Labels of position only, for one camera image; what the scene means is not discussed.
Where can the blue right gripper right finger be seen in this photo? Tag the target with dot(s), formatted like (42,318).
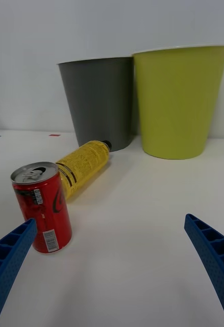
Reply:
(219,255)

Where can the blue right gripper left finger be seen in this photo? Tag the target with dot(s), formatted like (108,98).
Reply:
(7,260)

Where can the red drink can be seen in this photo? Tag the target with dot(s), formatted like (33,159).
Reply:
(46,204)

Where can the yellow plastic bottle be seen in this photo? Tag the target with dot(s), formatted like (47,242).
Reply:
(83,163)

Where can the yellow-green plastic waste bin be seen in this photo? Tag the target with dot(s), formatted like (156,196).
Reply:
(178,102)

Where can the grey plastic waste bin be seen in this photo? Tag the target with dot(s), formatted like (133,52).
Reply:
(99,102)

